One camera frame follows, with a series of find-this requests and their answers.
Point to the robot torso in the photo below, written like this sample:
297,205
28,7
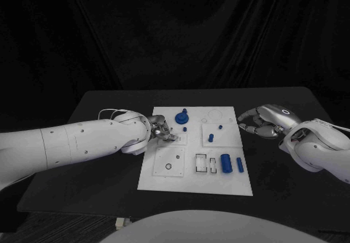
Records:
213,227

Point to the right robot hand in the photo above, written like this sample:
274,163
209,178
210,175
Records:
271,117

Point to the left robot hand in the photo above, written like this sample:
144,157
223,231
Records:
160,131

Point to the large blue cylinder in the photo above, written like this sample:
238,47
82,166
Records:
226,163

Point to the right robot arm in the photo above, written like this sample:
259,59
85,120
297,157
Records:
320,150

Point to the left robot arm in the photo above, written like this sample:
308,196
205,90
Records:
68,140

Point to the blue gear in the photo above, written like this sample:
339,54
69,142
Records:
182,117

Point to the white task board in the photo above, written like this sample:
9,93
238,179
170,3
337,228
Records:
195,151

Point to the thin blue cylinder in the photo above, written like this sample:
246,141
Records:
239,164

